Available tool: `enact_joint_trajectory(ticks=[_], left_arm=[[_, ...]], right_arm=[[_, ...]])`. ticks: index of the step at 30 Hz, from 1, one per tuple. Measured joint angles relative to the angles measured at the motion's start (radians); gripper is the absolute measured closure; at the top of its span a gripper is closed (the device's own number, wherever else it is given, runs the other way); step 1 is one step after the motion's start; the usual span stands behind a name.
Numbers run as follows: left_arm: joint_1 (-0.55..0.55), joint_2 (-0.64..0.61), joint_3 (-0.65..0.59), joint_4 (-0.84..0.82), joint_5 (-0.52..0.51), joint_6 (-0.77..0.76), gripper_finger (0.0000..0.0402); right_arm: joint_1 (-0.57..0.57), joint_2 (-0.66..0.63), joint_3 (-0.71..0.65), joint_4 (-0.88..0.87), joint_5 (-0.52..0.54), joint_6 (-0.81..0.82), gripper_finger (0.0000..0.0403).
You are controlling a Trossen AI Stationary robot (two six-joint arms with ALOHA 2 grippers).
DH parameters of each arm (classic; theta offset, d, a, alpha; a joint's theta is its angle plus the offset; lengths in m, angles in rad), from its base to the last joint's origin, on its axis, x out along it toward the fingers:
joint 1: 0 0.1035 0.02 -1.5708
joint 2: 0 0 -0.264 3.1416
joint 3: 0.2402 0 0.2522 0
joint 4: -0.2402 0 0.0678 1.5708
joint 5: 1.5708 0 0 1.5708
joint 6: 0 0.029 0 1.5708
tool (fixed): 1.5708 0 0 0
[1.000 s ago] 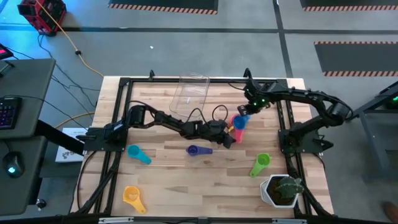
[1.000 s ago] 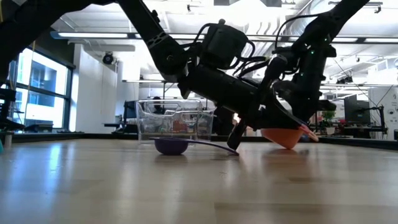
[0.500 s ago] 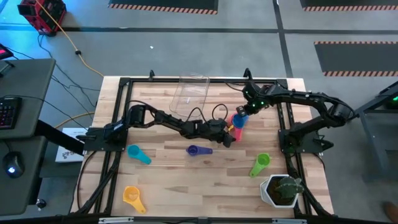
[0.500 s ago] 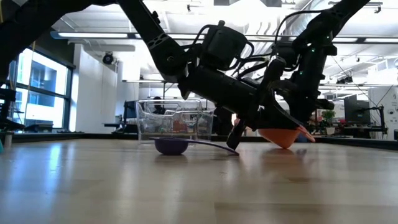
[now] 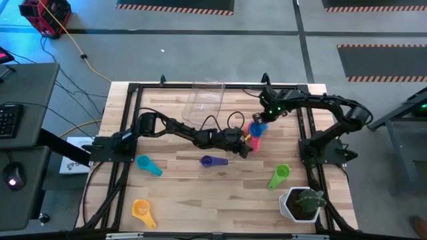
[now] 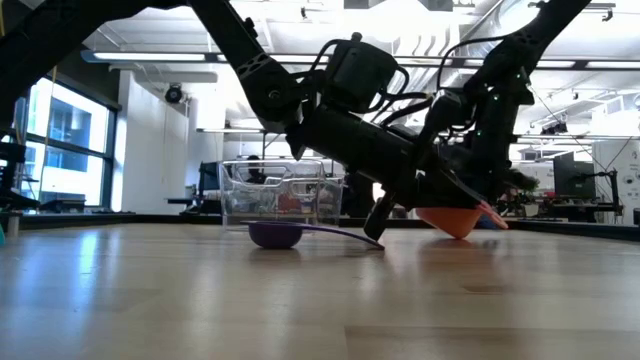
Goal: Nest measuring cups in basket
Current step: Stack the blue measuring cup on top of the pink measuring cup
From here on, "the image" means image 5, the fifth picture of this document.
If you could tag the black hazard-striped floor mat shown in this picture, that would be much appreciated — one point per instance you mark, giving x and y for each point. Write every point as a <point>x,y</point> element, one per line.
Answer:
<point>173,4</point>
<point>383,61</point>
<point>373,2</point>

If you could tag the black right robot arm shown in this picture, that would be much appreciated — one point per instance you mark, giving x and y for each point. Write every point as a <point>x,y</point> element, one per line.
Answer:
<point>327,100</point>

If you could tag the cactus in white pot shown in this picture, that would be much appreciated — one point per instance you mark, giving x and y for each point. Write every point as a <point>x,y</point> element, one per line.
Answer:
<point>308,200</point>

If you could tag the teal measuring cup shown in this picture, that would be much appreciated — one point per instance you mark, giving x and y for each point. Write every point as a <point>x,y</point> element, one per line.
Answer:
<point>144,162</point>

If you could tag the black device with pink screen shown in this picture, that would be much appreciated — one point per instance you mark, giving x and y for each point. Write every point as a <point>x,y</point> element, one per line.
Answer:
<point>5,56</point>

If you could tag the person's shoe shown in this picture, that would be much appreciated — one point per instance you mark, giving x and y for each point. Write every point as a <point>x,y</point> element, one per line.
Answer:
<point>419,226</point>

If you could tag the red black equipment case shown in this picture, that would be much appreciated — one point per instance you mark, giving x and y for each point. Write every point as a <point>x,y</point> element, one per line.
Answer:
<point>50,16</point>

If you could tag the black desk caster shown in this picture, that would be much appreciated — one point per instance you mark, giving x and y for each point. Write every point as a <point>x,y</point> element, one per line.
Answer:
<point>43,218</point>

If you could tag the black computer mouse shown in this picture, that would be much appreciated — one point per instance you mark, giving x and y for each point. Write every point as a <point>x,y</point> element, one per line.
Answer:
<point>15,175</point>

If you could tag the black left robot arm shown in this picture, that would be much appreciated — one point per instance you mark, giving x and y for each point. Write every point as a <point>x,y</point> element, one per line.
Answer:
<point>180,128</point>

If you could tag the grey metal bracket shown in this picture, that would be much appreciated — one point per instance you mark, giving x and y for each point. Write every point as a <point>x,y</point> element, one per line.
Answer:
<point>123,236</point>
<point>310,237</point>

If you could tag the yellow gripper tag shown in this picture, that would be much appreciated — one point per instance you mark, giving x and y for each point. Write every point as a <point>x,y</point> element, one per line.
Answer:
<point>247,136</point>

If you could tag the green measuring cup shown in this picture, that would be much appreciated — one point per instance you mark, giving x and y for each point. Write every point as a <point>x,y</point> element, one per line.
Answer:
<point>282,171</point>

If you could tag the purple measuring cup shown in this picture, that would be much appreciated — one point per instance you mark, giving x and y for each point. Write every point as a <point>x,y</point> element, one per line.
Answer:
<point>207,161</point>

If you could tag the dark grey desk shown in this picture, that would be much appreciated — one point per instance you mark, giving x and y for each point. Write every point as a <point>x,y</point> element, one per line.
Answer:
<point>30,86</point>

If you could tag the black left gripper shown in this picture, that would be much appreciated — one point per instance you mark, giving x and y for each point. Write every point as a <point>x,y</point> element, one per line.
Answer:
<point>230,136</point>

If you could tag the grey metal stand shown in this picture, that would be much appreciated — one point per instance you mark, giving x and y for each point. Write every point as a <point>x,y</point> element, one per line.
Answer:
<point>405,173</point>

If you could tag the blue measuring cup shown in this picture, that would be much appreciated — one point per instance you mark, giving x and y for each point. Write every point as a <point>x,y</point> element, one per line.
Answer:
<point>257,130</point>

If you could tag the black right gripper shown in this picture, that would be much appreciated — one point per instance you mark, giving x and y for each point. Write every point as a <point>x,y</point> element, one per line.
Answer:
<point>273,105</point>

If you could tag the black aluminium table frame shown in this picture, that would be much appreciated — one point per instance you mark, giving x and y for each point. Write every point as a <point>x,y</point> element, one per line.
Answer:
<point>243,86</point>

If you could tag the black keyboard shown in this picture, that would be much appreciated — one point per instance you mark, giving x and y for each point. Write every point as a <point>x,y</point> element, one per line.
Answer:
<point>10,121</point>

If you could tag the white printed box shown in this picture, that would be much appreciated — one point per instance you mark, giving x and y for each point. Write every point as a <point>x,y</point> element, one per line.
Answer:
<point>71,165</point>

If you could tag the green-lit black device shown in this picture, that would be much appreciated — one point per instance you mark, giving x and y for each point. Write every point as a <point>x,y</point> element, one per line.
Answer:
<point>422,110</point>

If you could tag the clear plastic basket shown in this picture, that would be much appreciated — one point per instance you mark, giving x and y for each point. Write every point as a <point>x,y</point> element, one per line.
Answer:
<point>207,100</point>

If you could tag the pinkish red measuring cup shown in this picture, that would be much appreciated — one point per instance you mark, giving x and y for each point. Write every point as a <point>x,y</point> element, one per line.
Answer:
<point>255,145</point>

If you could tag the black diagonal desk beam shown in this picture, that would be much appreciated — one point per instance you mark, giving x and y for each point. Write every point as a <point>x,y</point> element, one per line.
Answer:
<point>63,148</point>

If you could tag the yellow measuring cup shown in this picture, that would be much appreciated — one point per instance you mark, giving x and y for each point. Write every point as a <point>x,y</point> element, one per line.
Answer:
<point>140,208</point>

